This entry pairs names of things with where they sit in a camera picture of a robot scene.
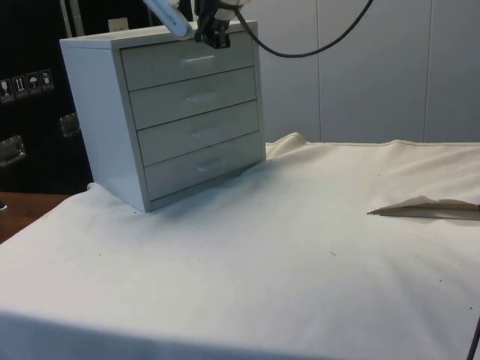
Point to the white chest of drawers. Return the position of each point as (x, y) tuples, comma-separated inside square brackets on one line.
[(97, 112)]

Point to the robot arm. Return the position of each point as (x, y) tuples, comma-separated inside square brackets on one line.
[(230, 11)]

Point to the black cabinet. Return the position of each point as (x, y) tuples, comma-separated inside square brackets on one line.
[(30, 112)]

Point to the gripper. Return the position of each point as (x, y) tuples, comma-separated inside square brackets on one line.
[(210, 18)]

